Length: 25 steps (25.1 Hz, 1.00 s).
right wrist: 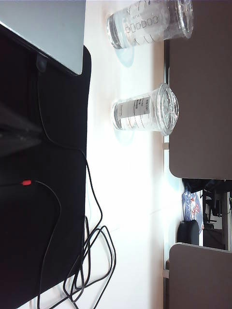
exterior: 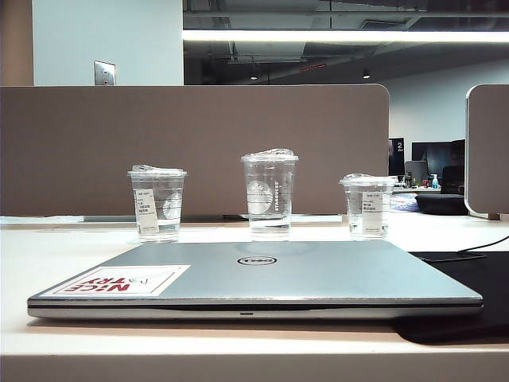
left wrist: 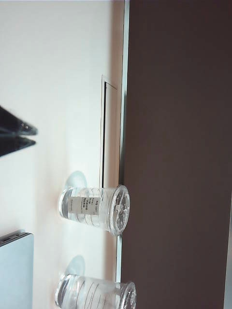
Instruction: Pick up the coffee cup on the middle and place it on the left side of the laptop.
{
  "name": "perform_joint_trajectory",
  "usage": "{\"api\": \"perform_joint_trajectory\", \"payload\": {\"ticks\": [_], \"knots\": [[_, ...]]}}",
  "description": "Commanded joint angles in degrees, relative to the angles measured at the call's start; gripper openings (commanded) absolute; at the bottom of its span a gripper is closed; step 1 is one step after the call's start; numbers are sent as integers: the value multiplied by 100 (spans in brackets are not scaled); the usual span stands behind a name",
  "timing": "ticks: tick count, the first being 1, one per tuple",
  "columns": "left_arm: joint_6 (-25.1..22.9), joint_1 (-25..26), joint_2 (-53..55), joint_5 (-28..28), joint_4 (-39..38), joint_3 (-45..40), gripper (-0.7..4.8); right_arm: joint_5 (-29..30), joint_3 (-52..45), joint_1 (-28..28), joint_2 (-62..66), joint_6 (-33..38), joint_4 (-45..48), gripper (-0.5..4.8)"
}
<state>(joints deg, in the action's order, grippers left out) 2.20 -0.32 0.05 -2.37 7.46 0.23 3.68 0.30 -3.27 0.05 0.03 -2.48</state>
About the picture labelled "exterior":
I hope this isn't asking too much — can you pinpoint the black computer monitor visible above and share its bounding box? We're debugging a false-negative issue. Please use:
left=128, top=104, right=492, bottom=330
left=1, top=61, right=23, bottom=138
left=410, top=138, right=467, bottom=177

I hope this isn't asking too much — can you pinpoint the black round cushion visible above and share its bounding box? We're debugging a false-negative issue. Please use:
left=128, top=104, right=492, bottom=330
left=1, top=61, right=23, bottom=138
left=414, top=192, right=470, bottom=216

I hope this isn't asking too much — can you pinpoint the narrow brown desk partition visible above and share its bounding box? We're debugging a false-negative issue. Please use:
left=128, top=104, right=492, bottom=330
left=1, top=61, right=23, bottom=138
left=464, top=83, right=509, bottom=220

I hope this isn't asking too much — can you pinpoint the black cable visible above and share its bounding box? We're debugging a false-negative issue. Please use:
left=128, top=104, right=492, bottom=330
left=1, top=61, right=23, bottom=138
left=462, top=234, right=509, bottom=253

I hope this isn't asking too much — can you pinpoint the silver Dell laptop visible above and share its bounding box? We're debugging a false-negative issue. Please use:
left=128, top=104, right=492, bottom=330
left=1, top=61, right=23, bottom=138
left=26, top=240, right=485, bottom=321

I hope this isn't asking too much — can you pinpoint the small clear plastic cup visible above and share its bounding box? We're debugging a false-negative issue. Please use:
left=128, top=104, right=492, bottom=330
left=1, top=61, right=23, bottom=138
left=339, top=172, right=398, bottom=242
left=126, top=162, right=188, bottom=244

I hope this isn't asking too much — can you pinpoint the black mouse pad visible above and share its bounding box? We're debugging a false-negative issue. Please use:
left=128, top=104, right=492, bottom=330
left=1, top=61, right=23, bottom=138
left=391, top=250, right=509, bottom=345

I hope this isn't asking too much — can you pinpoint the tall clear Starbucks cup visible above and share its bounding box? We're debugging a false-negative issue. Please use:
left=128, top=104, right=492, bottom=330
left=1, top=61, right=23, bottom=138
left=240, top=147, right=301, bottom=243

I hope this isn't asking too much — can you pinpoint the wide brown desk partition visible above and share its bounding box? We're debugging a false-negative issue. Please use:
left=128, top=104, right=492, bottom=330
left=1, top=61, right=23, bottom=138
left=0, top=84, right=391, bottom=219

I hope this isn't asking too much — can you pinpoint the patterned blue cloth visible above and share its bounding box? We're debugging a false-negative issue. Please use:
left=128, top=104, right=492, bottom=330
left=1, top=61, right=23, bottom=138
left=390, top=196, right=419, bottom=212

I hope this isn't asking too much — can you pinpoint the long linear ceiling light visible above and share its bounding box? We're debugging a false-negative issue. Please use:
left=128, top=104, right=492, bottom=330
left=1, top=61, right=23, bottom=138
left=182, top=29, right=509, bottom=43

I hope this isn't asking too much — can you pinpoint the black office chair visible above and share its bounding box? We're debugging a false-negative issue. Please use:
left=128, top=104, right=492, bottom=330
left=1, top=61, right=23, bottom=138
left=441, top=164, right=466, bottom=196

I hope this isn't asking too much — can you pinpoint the metal wall switch plate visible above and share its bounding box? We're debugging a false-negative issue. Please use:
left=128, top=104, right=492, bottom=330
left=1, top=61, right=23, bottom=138
left=93, top=60, right=118, bottom=87

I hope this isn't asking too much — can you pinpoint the black sign with numeral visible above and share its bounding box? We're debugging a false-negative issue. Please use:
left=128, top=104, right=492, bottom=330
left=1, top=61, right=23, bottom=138
left=388, top=137, right=406, bottom=177

